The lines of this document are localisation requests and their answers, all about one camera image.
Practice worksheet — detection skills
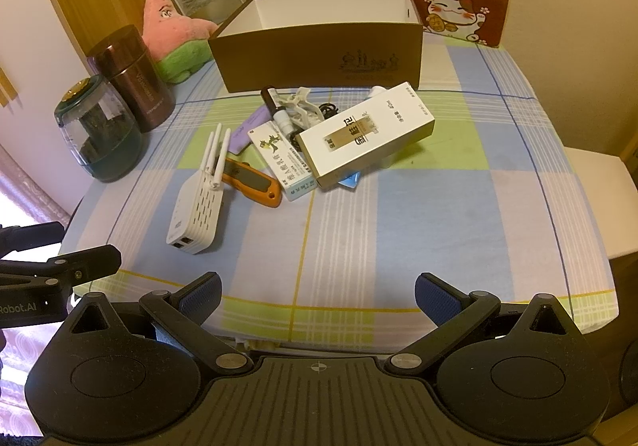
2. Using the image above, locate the purple cylinder device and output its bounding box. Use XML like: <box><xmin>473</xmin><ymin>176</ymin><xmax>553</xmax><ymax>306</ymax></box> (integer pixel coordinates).
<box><xmin>228</xmin><ymin>105</ymin><xmax>270</xmax><ymax>155</ymax></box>

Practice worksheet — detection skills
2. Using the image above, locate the large white gold box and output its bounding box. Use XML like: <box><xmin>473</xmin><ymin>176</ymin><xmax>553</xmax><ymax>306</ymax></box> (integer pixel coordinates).
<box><xmin>296</xmin><ymin>82</ymin><xmax>436</xmax><ymax>189</ymax></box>

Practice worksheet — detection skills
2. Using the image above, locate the green glass jar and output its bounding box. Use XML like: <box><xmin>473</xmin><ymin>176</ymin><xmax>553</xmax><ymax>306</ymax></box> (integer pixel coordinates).
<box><xmin>54</xmin><ymin>75</ymin><xmax>144</xmax><ymax>183</ymax></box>

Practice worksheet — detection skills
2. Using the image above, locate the white plastic clip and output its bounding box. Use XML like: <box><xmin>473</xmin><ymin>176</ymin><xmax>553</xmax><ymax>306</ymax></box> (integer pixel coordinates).
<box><xmin>275</xmin><ymin>86</ymin><xmax>325</xmax><ymax>130</ymax></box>

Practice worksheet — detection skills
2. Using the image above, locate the brown storage box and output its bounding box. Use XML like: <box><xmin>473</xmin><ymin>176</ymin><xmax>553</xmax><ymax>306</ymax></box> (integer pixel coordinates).
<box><xmin>210</xmin><ymin>0</ymin><xmax>424</xmax><ymax>93</ymax></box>

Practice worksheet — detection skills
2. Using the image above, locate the brown metal canister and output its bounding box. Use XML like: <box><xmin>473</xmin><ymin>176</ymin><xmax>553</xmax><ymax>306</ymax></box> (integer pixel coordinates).
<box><xmin>88</xmin><ymin>25</ymin><xmax>175</xmax><ymax>133</ymax></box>

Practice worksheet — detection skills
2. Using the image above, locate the brown spray bottle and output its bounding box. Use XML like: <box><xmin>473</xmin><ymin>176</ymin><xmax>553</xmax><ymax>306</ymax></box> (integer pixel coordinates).
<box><xmin>261</xmin><ymin>86</ymin><xmax>295</xmax><ymax>139</ymax></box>

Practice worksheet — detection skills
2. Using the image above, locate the blue dental floss box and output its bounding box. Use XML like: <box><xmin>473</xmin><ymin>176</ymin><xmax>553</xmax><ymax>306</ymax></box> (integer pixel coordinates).
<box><xmin>339</xmin><ymin>172</ymin><xmax>360</xmax><ymax>189</ymax></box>

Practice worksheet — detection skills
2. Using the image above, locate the white wifi router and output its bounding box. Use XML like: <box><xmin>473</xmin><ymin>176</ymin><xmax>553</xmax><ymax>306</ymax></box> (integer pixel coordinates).
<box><xmin>165</xmin><ymin>123</ymin><xmax>231</xmax><ymax>255</ymax></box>

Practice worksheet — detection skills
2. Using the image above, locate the orange utility knife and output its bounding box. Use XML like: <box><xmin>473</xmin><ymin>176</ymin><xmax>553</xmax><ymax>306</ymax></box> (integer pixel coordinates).
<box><xmin>223</xmin><ymin>158</ymin><xmax>282</xmax><ymax>207</ymax></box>

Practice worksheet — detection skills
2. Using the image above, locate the checkered tablecloth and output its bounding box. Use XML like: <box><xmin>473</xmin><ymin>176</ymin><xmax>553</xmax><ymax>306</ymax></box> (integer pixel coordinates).
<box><xmin>62</xmin><ymin>35</ymin><xmax>618</xmax><ymax>352</ymax></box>

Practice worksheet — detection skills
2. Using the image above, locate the small white medicine box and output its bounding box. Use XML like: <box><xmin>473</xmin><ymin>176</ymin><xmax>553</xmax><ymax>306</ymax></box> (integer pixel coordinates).
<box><xmin>248</xmin><ymin>121</ymin><xmax>317</xmax><ymax>201</ymax></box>

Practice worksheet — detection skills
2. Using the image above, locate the pink starfish plush toy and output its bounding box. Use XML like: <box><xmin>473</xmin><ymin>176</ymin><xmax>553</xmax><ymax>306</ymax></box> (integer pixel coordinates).
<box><xmin>142</xmin><ymin>0</ymin><xmax>219</xmax><ymax>84</ymax></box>

